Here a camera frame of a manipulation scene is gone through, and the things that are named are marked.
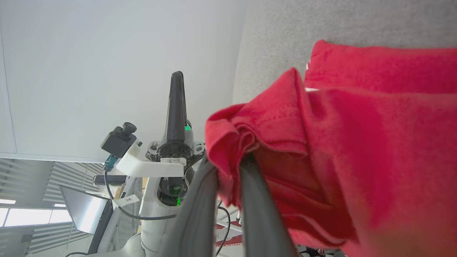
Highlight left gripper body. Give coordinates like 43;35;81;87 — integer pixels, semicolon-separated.
146;120;206;207

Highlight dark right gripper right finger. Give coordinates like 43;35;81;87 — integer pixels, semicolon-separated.
238;155;298;257

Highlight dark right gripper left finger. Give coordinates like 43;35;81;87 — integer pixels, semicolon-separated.
159;156;219;257

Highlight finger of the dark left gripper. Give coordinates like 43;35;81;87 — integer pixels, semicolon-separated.
165;71;188;141

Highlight red white jersey shirt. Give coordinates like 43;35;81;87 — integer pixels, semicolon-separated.
205;39;457;257

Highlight white perforated robot torso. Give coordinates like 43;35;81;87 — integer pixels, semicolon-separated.
96;177;144;251

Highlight grey flat monitor screen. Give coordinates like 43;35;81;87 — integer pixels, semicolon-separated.
59;186;109;235

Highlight white window blinds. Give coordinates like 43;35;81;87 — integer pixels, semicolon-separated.
0;159;104;257

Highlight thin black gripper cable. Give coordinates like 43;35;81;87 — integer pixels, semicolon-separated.
214;205;231;257

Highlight white left camera bracket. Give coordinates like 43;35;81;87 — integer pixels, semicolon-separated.
116;140;185;178

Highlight thin black camera cable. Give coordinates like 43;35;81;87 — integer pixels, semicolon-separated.
104;171;179;221

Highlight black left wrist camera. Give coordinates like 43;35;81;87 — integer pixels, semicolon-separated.
101;122;138;159

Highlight teal left cable connector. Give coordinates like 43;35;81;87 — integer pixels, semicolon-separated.
103;155;119;172

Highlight white paper cable tag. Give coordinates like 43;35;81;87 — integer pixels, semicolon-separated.
112;195;140;208

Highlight black cylinder handle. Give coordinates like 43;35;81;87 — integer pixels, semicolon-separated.
94;174;127;186

